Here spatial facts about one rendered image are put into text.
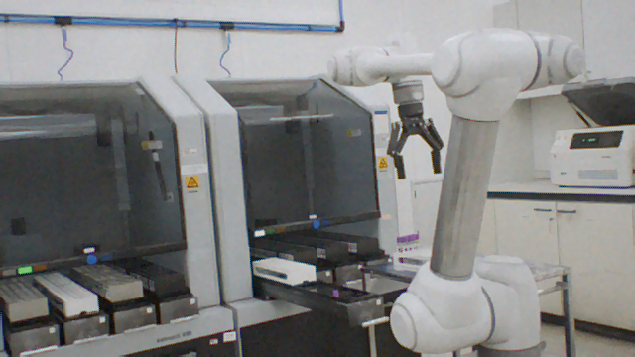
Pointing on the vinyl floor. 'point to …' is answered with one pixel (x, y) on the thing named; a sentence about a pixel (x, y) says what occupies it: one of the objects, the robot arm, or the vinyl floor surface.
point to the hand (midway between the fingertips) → (419, 173)
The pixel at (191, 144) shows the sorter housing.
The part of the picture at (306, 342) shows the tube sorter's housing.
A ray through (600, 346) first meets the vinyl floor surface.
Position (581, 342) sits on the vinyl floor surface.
